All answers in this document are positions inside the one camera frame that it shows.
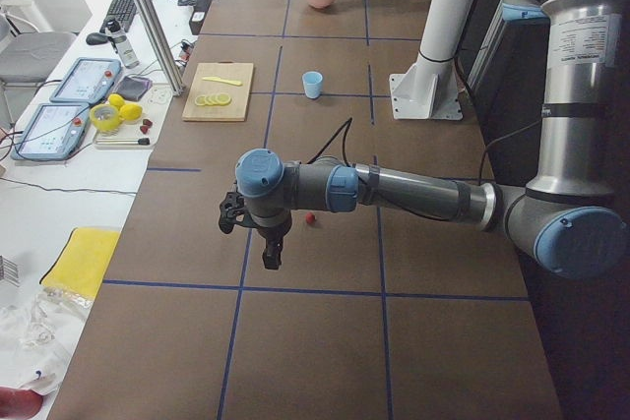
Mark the black computer mouse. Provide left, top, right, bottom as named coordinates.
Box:
left=85, top=32, right=109, bottom=46

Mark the dark grey cloth pouch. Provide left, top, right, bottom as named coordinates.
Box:
left=115, top=76, right=153, bottom=101

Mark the lemon slice nearest handle end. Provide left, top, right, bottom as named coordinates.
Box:
left=217, top=92, right=231, bottom=105

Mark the yellow lemon front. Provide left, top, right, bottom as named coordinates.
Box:
left=119, top=103, right=143, bottom=122

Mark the yellow tape roll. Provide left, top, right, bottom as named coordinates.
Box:
left=90, top=103, right=122, bottom=133

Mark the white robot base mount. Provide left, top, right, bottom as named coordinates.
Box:
left=389, top=0, right=473, bottom=121

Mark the yellow lemon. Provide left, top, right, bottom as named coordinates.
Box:
left=119, top=103, right=143, bottom=122
left=108, top=93, right=125, bottom=109

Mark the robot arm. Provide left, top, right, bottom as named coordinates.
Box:
left=219, top=0, right=629, bottom=278

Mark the yellow cloth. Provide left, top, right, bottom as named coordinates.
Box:
left=39, top=227, right=120, bottom=301

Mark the yellow plastic knife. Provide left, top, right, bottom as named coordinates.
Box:
left=202, top=76, right=243, bottom=87

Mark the far teach pendant tablet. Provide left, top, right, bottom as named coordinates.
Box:
left=50, top=57, right=122, bottom=105

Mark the bamboo cutting board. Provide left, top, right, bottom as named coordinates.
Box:
left=182, top=62, right=254, bottom=122

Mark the aluminium frame post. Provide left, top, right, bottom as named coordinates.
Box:
left=134, top=0, right=185, bottom=96

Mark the clear water bottle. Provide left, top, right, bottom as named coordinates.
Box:
left=105, top=19, right=140, bottom=69

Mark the grey office chair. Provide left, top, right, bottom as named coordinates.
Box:
left=1, top=0, right=77, bottom=91

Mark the clear plastic bag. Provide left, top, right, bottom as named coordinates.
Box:
left=1, top=288, right=93, bottom=395

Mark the teach pendant tablet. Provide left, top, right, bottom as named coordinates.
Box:
left=50, top=57, right=122, bottom=105
left=11, top=102, right=91, bottom=161

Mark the black power adapter box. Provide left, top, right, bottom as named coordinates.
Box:
left=189, top=11, right=206, bottom=35

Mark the light blue plastic cup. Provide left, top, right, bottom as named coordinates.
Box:
left=302, top=71, right=323, bottom=99

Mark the bear sticker card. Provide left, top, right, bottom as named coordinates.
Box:
left=146, top=84, right=173, bottom=105

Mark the near teach pendant tablet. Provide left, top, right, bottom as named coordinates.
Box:
left=11, top=102, right=91, bottom=161

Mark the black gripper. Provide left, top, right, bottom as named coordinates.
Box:
left=253, top=210, right=292, bottom=270

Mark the black keyboard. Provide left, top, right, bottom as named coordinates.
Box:
left=99, top=0, right=137, bottom=33

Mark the yellow lemon back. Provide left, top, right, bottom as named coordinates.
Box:
left=108, top=93, right=125, bottom=109

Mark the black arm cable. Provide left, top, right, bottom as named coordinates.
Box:
left=307, top=117, right=353, bottom=165

